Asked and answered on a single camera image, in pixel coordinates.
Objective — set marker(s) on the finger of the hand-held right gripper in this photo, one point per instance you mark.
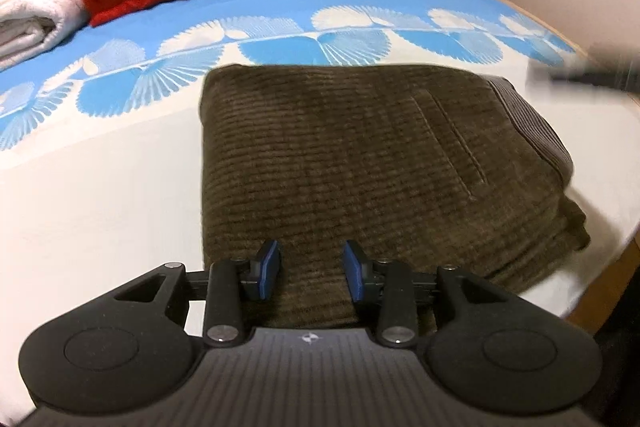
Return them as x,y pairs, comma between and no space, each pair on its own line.
590,77

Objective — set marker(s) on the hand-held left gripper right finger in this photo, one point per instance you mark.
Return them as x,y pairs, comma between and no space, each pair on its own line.
353,274

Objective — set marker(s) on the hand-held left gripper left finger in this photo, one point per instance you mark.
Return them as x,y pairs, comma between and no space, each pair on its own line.
268,272

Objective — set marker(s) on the blue and white printed bedsheet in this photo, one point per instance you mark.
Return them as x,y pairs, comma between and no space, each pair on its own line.
100,187

